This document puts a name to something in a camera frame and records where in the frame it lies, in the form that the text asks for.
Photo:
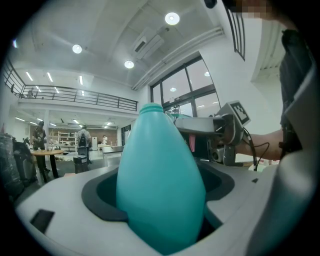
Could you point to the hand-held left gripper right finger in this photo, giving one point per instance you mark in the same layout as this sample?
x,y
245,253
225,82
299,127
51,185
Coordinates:
x,y
237,207

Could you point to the teal spray bottle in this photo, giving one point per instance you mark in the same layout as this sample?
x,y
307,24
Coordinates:
x,y
160,175

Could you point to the white ceiling air conditioner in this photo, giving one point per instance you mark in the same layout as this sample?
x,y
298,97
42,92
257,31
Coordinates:
x,y
147,42

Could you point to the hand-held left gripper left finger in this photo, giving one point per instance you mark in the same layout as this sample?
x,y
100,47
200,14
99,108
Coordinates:
x,y
62,200

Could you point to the person's right hand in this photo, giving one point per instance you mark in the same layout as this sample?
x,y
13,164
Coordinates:
x,y
230,131

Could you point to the round ceiling lamp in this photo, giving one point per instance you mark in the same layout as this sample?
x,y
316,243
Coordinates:
x,y
77,48
129,64
172,18

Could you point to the white shelving unit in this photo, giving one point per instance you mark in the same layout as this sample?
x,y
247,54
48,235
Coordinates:
x,y
67,137

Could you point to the plastic-wrapped black stack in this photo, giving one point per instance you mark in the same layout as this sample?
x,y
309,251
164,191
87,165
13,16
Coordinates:
x,y
8,165

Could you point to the person's dark clothing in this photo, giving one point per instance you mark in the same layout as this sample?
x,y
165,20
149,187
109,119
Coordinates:
x,y
292,75

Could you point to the tall white appliance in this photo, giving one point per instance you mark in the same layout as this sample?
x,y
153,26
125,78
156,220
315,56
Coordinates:
x,y
94,143

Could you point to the person's right forearm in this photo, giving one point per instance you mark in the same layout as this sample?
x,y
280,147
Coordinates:
x,y
265,143

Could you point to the black balcony railing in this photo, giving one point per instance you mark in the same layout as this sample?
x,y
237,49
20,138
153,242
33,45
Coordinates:
x,y
112,103

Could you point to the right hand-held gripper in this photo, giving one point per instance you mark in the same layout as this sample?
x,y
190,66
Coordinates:
x,y
240,111

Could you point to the teal and pink spray nozzle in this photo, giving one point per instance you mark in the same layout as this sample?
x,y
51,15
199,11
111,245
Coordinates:
x,y
192,143

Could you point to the round wooden table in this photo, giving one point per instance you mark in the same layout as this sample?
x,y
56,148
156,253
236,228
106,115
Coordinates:
x,y
47,152

